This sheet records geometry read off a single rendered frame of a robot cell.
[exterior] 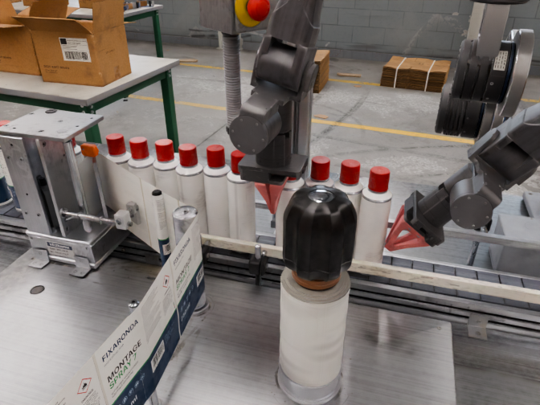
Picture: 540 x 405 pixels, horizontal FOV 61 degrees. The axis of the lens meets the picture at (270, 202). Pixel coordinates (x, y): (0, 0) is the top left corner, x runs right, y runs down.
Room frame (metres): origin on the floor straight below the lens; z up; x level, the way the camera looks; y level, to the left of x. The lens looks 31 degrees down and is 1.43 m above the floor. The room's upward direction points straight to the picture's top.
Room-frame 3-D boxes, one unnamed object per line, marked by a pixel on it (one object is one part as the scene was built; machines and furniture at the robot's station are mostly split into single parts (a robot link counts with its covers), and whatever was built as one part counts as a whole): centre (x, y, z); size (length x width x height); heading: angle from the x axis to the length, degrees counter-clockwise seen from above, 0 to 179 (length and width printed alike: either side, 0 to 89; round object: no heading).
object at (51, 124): (0.74, 0.37, 1.14); 0.14 x 0.11 x 0.01; 74
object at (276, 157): (0.67, -0.01, 1.12); 0.10 x 0.07 x 0.07; 74
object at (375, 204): (0.68, -0.18, 0.98); 0.05 x 0.05 x 0.20
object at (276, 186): (0.67, 0.01, 1.05); 0.07 x 0.07 x 0.09; 74
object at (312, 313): (0.43, -0.06, 1.03); 0.09 x 0.09 x 0.30
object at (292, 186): (0.72, -0.04, 0.98); 0.05 x 0.05 x 0.20
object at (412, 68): (4.94, -1.57, 0.11); 0.65 x 0.54 x 0.22; 66
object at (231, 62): (0.86, 0.07, 1.18); 0.04 x 0.04 x 0.21
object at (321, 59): (4.91, -0.27, 0.16); 0.65 x 0.54 x 0.32; 73
